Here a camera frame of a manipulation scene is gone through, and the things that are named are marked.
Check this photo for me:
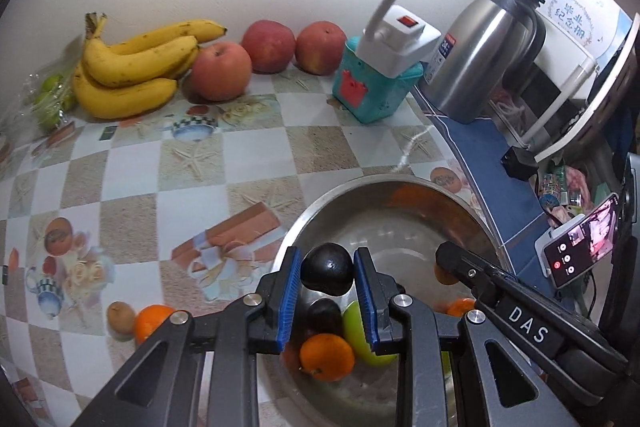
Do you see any black power adapter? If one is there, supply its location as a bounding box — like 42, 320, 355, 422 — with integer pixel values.
500, 146, 539, 181

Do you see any orange top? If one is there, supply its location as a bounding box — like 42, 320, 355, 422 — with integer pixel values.
434, 265, 460, 286

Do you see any green mango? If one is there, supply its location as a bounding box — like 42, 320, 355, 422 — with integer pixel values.
342, 301, 397, 367

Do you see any dark plum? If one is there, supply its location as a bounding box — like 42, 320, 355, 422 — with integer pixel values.
304, 298, 343, 336
300, 243, 355, 297

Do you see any patterned vinyl tablecloth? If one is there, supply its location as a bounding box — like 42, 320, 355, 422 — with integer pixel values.
1, 69, 477, 426

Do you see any blue cloth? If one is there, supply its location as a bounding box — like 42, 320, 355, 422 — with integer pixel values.
412, 89, 555, 296

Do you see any brown kiwi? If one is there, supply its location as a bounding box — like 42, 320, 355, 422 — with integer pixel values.
106, 301, 136, 337

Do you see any steel thermos jug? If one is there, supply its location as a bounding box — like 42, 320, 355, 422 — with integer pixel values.
418, 0, 546, 124

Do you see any large steel bowl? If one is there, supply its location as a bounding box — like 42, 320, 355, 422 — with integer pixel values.
267, 174, 510, 426

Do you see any teal toy box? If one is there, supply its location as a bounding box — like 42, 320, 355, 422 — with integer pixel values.
332, 37, 424, 124

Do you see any smartphone on stand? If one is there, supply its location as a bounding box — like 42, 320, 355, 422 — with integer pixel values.
535, 193, 618, 289

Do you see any red apple middle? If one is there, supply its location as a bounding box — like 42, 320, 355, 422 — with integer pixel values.
241, 20, 296, 74

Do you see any yellow banana bunch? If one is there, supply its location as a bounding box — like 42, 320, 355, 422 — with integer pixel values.
72, 12, 227, 120

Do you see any red apple front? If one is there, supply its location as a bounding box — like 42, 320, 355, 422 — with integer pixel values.
190, 42, 253, 102

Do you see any clear bag green fruit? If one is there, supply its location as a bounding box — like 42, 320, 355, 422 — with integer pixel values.
1, 36, 84, 147

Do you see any white shelf rack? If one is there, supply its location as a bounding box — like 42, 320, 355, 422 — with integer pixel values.
492, 0, 639, 162

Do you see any orange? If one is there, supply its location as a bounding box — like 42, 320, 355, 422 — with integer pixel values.
434, 265, 460, 286
298, 334, 356, 383
134, 305, 175, 346

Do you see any red apple right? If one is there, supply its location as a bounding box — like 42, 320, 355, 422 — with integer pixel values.
295, 20, 346, 76

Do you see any red apple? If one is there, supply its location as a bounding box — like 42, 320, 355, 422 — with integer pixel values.
241, 20, 296, 74
295, 20, 346, 76
190, 42, 253, 102

